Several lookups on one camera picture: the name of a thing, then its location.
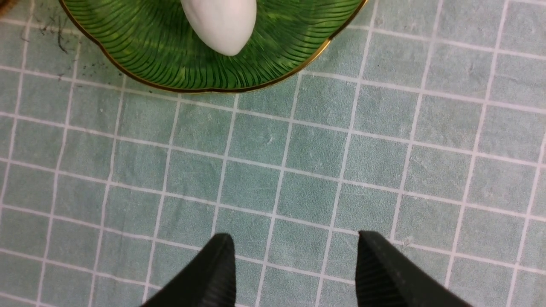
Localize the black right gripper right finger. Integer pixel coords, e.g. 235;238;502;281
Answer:
355;231;470;307

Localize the green checkered tablecloth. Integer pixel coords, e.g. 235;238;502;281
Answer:
1;0;545;307

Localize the white radish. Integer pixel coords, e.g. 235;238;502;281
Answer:
181;0;257;56

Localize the green glass plate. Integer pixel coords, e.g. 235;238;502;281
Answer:
60;0;366;93

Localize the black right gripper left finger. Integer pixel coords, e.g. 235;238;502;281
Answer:
142;233;237;307

